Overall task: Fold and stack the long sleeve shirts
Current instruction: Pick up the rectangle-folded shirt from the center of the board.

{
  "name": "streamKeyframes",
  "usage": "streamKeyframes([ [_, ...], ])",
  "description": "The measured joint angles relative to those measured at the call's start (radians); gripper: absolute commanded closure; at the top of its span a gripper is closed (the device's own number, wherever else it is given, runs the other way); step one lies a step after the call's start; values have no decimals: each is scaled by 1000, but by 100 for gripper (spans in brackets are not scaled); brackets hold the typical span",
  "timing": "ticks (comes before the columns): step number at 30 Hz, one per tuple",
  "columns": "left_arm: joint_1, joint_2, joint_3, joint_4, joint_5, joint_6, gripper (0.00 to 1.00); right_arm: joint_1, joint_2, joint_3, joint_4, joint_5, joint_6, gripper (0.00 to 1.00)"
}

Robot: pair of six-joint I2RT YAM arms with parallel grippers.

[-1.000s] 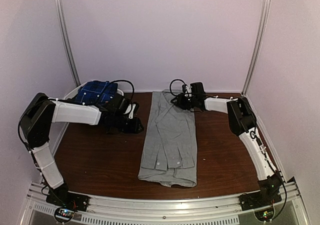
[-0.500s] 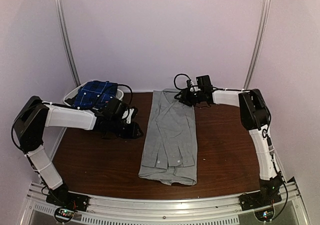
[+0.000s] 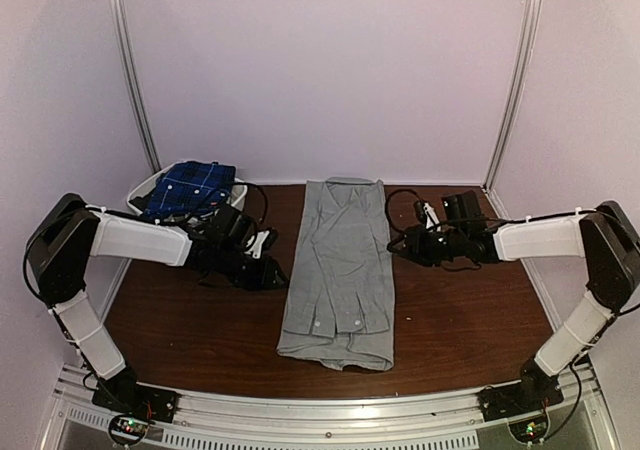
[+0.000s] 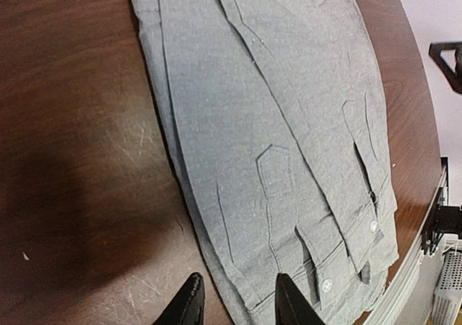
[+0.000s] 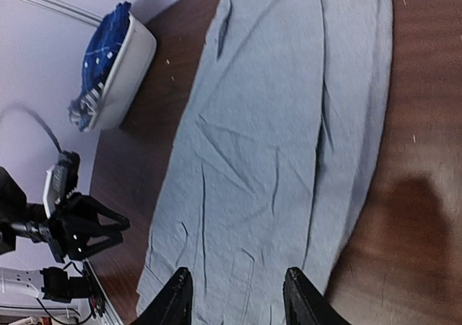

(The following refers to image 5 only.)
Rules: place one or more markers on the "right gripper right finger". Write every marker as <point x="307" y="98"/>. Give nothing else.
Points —
<point x="304" y="305"/>

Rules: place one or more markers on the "blue plaid shirt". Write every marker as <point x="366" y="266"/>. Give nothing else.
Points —
<point x="104" y="46"/>

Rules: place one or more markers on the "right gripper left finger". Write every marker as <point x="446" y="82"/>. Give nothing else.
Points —
<point x="173" y="303"/>

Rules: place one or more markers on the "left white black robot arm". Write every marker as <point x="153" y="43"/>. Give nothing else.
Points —
<point x="73" y="225"/>

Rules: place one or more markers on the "grey long sleeve shirt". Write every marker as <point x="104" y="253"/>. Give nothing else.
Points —
<point x="274" y="153"/>

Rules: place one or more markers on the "black white patterned shirt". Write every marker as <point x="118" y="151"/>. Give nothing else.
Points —
<point x="84" y="110"/>

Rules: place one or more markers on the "front aluminium rail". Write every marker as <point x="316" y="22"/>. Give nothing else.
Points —
<point x="105" y="313"/>

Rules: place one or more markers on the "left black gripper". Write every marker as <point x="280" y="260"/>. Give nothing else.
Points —
<point x="19" y="218"/>

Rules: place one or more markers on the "white plastic basket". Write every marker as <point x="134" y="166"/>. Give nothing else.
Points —
<point x="125" y="77"/>

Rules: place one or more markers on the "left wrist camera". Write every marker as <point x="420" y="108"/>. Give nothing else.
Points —
<point x="61" y="179"/>

